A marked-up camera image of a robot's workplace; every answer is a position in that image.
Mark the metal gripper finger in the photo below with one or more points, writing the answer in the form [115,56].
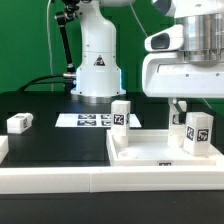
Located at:
[178,110]

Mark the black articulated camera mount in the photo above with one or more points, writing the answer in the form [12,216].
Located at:
[62,18]

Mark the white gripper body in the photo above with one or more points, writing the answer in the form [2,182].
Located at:
[169,75]

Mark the white square table top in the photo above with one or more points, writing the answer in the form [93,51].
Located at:
[150,148]

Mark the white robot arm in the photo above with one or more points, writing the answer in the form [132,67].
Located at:
[98,78]

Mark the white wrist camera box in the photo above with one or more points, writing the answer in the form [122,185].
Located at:
[170,39]

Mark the white sheet with tags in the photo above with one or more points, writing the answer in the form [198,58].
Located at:
[90,120]

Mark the white U-shaped fence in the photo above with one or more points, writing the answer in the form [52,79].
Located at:
[107,179]

